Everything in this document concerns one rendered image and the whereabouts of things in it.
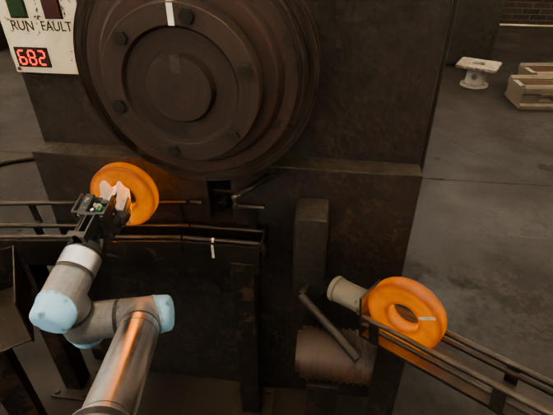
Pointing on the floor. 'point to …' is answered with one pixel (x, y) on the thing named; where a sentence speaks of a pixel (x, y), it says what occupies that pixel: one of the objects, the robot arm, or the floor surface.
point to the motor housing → (330, 366)
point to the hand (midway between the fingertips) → (123, 188)
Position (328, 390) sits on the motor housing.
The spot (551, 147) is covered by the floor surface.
